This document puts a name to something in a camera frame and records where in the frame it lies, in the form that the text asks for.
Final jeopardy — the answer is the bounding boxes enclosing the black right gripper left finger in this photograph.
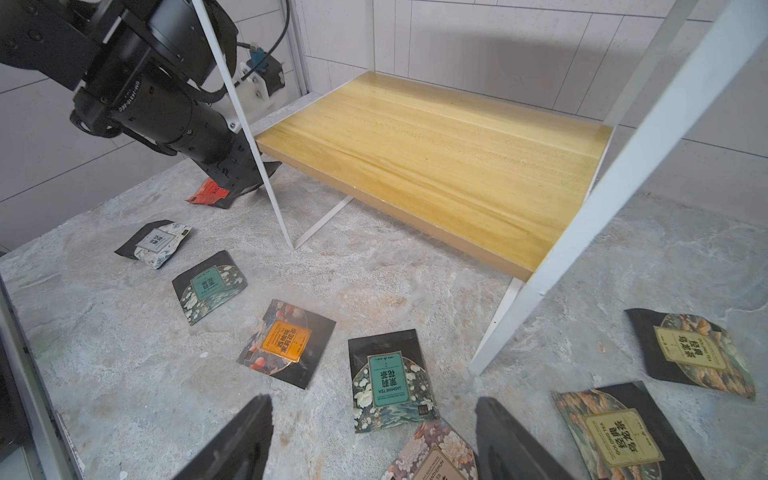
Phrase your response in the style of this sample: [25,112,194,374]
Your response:
[174,395,274,480]

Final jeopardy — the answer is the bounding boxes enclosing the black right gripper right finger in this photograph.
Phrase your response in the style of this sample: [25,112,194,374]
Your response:
[475,397,572,480]

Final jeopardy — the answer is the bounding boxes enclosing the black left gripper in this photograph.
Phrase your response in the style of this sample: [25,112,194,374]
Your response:
[110,66,264,193]

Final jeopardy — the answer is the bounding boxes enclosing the pink label tea bag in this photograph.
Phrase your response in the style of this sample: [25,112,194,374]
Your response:
[381,419,479,480]

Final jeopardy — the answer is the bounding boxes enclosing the red label tea bag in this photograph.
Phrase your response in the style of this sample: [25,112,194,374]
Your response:
[187,178,238,209]

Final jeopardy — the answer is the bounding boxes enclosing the yellow label tea bag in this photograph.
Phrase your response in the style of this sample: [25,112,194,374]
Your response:
[552,382,703,479]

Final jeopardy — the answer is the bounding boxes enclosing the orange label tea bag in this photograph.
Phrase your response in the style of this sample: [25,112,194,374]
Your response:
[237,299,336,389]

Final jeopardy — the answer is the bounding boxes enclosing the teal label tea bag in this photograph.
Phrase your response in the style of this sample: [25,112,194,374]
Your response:
[348,329,440,434]

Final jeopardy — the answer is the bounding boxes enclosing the dark teal floral tea bag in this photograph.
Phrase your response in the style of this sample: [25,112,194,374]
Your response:
[172,250,248,326]

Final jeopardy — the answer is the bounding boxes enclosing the floral pattern tea bag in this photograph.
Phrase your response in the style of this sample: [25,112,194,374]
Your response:
[625,308,757,400]

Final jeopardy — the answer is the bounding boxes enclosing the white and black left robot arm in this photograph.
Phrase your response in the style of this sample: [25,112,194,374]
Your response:
[1,1,285,194]

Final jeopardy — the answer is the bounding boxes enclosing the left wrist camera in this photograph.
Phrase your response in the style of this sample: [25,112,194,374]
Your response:
[233,42,289,124]

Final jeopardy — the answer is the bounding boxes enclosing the wooden two-tier shelf white frame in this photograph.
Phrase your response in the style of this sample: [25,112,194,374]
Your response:
[191,0,768,377]

